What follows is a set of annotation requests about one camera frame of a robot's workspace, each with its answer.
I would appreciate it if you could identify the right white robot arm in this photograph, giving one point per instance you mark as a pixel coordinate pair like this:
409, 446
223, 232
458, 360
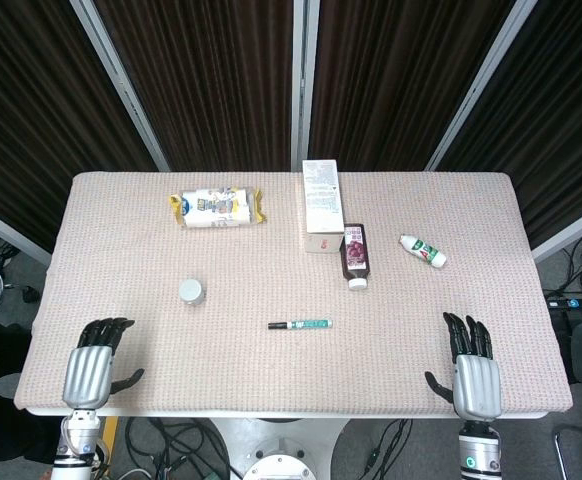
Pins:
478, 450

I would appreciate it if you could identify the dark brown curtain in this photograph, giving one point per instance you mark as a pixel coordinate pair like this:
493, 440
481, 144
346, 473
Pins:
396, 80
36, 110
551, 125
206, 80

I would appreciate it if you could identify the pink woven table cloth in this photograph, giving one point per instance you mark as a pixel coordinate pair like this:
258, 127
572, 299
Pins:
271, 370

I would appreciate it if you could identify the grey partition post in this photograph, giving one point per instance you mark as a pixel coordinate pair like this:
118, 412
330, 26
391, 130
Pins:
121, 85
481, 85
303, 75

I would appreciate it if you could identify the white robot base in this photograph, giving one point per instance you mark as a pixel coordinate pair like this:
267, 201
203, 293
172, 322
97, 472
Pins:
276, 445

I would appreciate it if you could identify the green white marker pen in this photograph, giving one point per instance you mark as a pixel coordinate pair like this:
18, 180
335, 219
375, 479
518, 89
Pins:
311, 324

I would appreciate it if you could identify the tall white carton box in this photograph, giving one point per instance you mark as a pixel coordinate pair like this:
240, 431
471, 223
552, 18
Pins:
322, 200

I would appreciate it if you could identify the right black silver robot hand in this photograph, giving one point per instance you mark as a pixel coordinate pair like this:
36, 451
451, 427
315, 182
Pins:
478, 390

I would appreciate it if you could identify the small grey round can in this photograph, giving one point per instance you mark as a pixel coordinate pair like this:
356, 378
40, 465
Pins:
191, 291

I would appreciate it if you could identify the dark juice bottle purple label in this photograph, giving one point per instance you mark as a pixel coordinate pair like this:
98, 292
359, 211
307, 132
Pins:
355, 252

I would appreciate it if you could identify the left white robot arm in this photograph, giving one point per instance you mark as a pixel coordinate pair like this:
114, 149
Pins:
78, 440

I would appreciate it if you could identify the small white bottle green label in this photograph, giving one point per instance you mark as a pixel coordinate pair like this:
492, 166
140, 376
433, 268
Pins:
423, 250

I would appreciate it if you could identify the yellow white snack bag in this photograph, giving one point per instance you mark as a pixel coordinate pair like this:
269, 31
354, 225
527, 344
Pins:
216, 207

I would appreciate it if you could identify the black foot pedal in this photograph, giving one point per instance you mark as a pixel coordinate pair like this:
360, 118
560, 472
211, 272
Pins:
575, 324

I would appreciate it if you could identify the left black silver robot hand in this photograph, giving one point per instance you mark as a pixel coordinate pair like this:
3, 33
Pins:
88, 372

